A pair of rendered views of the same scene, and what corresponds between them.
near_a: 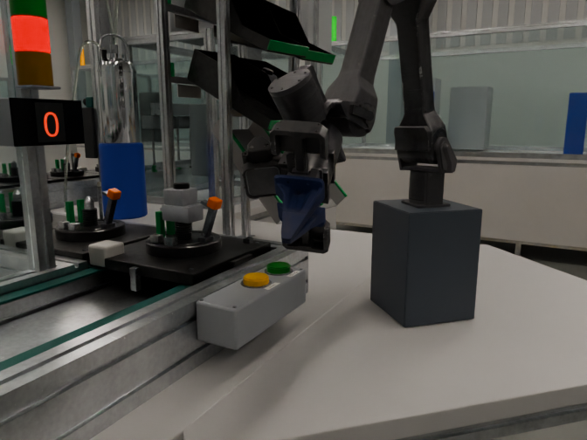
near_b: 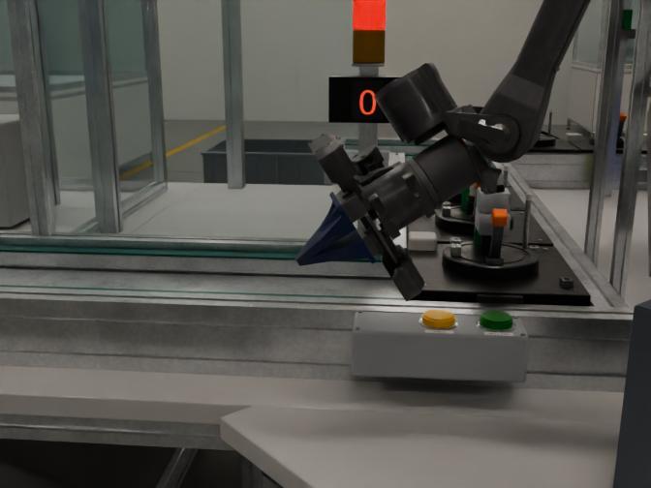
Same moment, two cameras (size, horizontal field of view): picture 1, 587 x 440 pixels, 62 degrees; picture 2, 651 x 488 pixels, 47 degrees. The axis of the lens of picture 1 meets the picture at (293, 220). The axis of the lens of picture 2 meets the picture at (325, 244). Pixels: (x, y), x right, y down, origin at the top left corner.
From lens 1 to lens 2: 0.75 m
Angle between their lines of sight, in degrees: 66
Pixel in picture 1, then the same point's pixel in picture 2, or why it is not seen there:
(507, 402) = not seen: outside the picture
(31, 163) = (361, 137)
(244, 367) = (376, 403)
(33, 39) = (360, 18)
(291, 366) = (405, 428)
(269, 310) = (422, 357)
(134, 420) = (250, 381)
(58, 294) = (353, 269)
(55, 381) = (189, 313)
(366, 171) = not seen: outside the picture
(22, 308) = (316, 270)
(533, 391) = not seen: outside the picture
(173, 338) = (320, 335)
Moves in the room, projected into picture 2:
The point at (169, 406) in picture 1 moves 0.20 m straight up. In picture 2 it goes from (279, 389) to (277, 240)
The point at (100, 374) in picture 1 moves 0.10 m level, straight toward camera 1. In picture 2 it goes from (231, 328) to (167, 350)
